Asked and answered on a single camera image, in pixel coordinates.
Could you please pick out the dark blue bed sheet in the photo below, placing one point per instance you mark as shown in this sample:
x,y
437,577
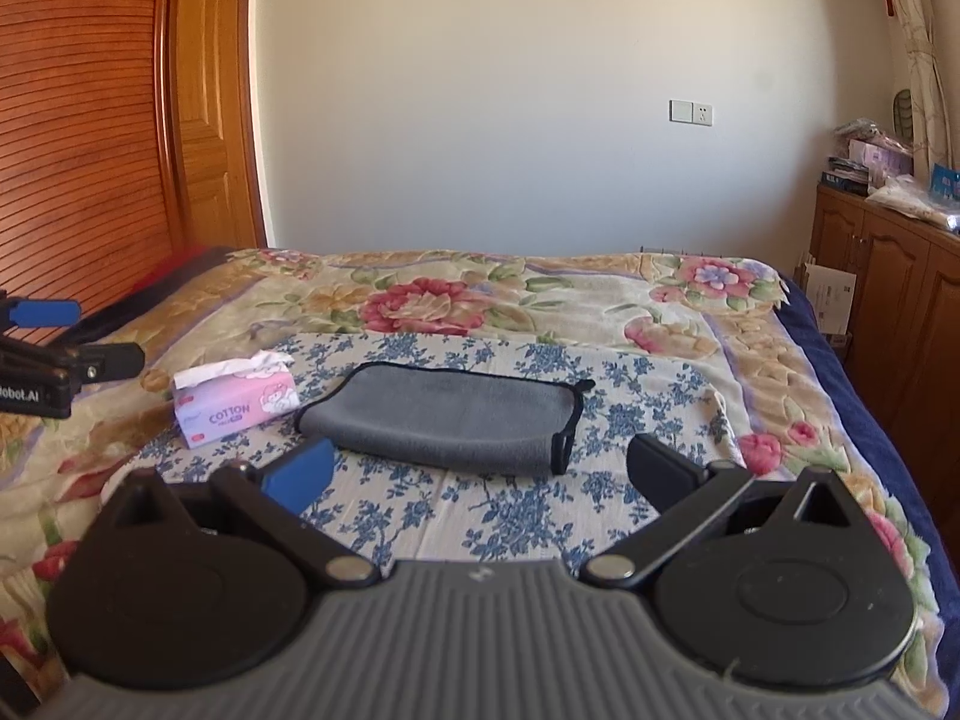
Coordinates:
x,y
797,316

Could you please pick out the wooden panelled room door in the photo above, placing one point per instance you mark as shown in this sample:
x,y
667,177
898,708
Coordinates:
x,y
212,106

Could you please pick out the blue packaged box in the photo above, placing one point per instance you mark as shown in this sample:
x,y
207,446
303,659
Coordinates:
x,y
944,185

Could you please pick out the wooden slatted wardrobe door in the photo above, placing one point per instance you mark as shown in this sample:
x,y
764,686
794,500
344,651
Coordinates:
x,y
90,200

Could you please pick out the colourful floral bed blanket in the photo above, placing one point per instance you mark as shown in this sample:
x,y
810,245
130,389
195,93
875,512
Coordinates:
x,y
719,314

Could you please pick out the patterned beige curtain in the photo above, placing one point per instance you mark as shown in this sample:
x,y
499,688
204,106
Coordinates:
x,y
930,110

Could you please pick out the pink box on cabinet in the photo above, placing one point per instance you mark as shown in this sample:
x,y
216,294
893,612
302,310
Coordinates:
x,y
883,160

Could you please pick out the purple and grey microfibre towel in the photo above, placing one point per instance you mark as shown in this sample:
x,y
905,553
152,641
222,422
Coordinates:
x,y
458,421

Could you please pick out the white wall switch socket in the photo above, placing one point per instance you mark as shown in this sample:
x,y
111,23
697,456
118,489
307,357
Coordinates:
x,y
687,112

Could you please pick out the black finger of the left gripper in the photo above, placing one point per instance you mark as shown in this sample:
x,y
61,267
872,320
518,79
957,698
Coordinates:
x,y
94,363

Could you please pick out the white wall power strip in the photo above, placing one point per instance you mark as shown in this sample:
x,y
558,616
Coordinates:
x,y
667,250

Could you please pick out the red cloth at bedside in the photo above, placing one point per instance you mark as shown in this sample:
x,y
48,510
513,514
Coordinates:
x,y
182,266

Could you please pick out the brown wooden cabinet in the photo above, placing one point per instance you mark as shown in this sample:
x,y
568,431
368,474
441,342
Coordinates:
x,y
903,353

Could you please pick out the white plastic bag on cabinet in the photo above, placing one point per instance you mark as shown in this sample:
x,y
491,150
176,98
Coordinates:
x,y
906,197

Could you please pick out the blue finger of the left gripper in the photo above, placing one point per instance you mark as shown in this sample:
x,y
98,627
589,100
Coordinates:
x,y
38,313

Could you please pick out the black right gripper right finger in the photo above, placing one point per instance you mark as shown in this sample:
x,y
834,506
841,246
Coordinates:
x,y
691,501

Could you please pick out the white paper bag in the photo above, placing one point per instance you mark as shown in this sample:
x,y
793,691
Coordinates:
x,y
831,294

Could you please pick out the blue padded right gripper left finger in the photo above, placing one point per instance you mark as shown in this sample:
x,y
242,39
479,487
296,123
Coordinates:
x,y
266,503

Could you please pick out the pink cotton tissue box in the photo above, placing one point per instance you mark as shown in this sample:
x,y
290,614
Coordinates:
x,y
223,398

